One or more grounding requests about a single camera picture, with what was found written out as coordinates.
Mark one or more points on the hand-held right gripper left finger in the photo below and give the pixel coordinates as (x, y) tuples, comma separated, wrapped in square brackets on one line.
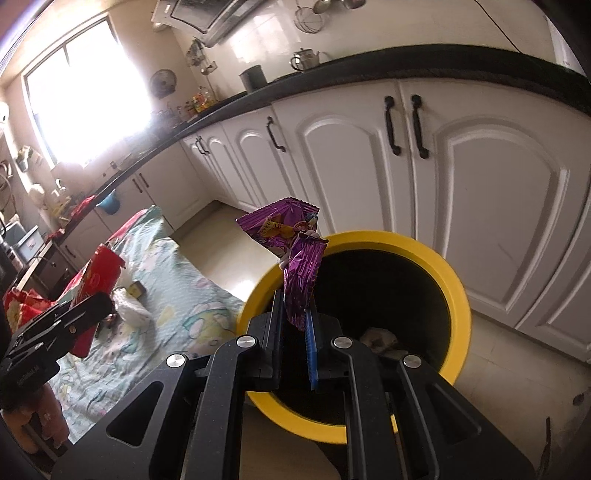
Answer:
[(265, 355)]

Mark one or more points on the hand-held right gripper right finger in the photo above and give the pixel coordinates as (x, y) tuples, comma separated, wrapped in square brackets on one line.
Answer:
[(314, 355)]

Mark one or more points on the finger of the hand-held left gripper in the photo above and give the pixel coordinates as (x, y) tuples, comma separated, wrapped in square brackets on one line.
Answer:
[(78, 318)]

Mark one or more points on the red snack packet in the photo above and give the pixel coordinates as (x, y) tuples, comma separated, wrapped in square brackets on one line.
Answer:
[(99, 281)]

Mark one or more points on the purple snack wrapper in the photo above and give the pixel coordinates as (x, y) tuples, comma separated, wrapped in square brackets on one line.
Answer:
[(300, 263)]

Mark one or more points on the yellow-rimmed black trash bin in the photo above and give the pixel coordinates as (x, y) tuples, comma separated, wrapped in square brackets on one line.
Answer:
[(443, 277)]

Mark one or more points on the person's left hand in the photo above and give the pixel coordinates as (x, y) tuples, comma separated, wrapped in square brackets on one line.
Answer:
[(51, 415)]

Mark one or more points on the crumpled white plastic wrapper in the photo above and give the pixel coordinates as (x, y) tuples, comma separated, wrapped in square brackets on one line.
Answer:
[(131, 311)]

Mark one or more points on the crumpled beige wrapper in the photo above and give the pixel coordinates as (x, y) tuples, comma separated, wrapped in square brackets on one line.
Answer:
[(378, 340)]

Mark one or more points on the white storage box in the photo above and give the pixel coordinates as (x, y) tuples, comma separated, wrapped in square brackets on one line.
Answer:
[(27, 240)]

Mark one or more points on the cartoon cat printed blanket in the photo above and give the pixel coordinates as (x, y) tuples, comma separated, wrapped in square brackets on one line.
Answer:
[(184, 295)]

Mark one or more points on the red cloth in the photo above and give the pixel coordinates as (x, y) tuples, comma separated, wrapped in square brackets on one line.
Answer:
[(82, 207)]

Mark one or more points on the blue hanging plastic bin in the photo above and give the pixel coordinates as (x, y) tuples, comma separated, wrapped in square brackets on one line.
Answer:
[(108, 204)]

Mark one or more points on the kitchen window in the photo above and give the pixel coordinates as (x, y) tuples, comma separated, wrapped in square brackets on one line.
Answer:
[(83, 92)]

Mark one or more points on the white base cabinets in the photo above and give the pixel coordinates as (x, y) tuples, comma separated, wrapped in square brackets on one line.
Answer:
[(498, 207)]

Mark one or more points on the group of condiment bottles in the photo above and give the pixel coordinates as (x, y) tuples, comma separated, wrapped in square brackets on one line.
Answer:
[(201, 100)]

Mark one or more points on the dark metal pot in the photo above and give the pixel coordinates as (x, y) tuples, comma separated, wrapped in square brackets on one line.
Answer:
[(254, 77)]

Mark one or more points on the steel teapot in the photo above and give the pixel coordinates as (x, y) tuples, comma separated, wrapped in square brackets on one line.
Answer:
[(304, 58)]

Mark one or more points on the black kitchen countertop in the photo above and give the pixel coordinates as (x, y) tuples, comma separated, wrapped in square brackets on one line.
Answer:
[(415, 60)]

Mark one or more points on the black range hood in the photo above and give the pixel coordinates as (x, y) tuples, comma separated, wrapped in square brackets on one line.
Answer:
[(198, 14)]

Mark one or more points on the metal mesh strainer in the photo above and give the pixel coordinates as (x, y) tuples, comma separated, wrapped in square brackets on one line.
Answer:
[(310, 21)]

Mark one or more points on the round wall ventilation fan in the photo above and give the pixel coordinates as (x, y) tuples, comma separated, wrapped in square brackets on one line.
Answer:
[(164, 84)]

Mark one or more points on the wall rack with utensils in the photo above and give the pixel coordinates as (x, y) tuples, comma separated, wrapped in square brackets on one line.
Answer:
[(201, 55)]

